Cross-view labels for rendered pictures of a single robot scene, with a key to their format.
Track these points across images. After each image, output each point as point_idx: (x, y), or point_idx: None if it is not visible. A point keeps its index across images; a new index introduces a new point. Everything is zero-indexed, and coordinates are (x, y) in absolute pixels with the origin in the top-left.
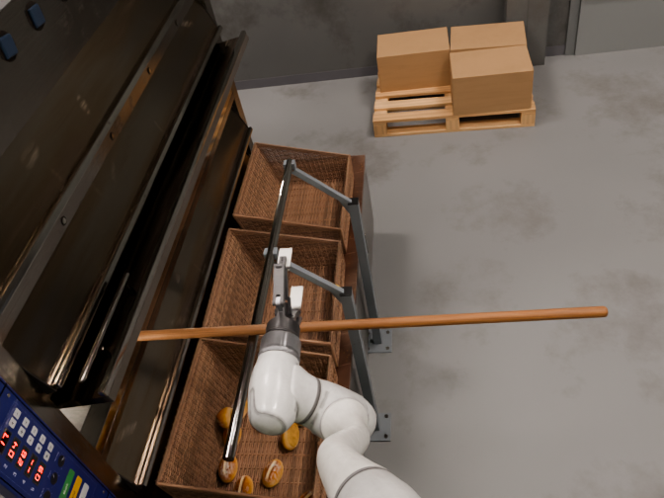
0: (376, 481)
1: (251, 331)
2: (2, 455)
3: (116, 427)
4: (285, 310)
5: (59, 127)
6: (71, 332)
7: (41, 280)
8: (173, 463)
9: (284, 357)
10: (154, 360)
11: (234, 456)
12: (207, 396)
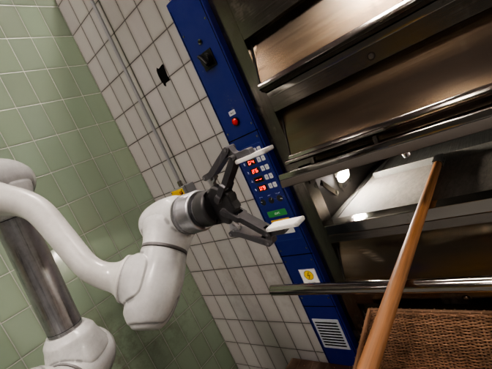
0: None
1: (392, 271)
2: None
3: (353, 238)
4: (209, 189)
5: None
6: (326, 140)
7: (334, 94)
8: (395, 323)
9: (168, 203)
10: (454, 251)
11: (271, 293)
12: None
